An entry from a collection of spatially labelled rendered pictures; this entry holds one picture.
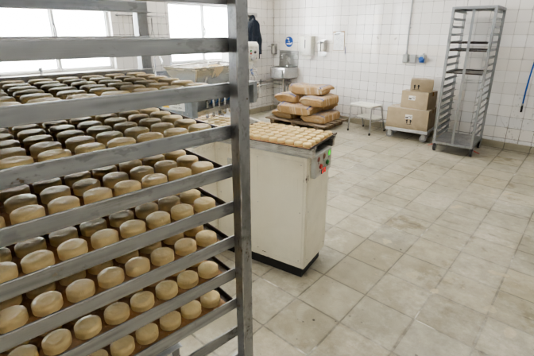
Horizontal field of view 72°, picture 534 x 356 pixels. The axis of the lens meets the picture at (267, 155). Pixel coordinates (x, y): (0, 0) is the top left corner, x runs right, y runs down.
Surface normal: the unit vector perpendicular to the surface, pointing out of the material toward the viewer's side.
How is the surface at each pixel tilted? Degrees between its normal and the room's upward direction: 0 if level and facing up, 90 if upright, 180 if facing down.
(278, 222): 90
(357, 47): 90
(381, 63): 90
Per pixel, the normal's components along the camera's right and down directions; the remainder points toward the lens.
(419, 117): -0.59, 0.22
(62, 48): 0.66, 0.24
